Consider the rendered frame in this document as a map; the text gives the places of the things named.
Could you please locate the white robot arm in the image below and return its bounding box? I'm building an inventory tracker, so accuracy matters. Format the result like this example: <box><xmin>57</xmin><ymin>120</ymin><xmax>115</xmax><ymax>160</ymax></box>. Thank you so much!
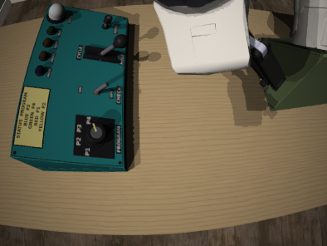
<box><xmin>154</xmin><ymin>0</ymin><xmax>327</xmax><ymax>75</ymax></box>

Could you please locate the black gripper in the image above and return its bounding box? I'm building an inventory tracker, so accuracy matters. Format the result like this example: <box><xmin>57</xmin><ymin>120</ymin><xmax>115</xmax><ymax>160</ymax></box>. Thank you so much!
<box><xmin>249</xmin><ymin>31</ymin><xmax>286</xmax><ymax>91</ymax></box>

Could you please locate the teal control console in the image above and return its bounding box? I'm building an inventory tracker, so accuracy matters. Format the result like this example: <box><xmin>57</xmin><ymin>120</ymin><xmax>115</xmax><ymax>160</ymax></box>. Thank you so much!
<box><xmin>10</xmin><ymin>3</ymin><xmax>129</xmax><ymax>172</ymax></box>

